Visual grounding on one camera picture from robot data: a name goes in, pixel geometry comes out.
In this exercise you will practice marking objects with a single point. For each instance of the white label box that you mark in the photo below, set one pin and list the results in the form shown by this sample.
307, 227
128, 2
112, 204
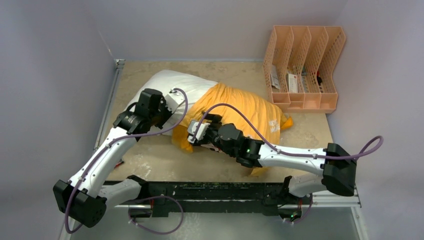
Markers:
292, 83

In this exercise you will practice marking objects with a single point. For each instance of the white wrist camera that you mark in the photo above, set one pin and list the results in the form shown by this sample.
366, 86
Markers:
196, 131
175, 101

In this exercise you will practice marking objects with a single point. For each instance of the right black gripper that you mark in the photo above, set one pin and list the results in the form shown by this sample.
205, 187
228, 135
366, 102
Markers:
216, 122

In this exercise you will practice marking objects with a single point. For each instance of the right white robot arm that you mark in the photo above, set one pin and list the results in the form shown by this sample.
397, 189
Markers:
330, 168

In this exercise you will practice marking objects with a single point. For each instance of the white paper packet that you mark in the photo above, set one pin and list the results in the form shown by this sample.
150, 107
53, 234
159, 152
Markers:
275, 83

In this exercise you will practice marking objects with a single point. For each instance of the orange cartoon pillowcase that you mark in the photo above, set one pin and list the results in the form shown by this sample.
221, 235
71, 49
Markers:
249, 112

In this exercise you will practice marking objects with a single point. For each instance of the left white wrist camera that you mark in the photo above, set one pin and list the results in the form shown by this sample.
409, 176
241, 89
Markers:
175, 101

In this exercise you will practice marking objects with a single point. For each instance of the pink plastic file organizer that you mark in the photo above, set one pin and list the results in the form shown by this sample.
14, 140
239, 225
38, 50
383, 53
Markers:
311, 53

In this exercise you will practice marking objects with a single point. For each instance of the white pillow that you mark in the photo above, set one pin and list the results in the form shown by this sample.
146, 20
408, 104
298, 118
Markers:
166, 80

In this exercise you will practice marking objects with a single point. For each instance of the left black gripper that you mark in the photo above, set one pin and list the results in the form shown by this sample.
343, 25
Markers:
168, 113

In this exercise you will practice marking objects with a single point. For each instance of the marker pen pack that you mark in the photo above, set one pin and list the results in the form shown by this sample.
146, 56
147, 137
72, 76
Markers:
120, 162

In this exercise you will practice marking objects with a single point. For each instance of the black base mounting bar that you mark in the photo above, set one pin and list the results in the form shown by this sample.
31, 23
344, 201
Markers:
267, 198

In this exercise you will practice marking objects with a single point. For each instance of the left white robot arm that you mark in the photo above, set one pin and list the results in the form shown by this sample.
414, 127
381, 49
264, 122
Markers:
83, 197

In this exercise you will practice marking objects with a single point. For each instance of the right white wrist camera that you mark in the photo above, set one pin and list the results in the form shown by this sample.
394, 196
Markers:
196, 131

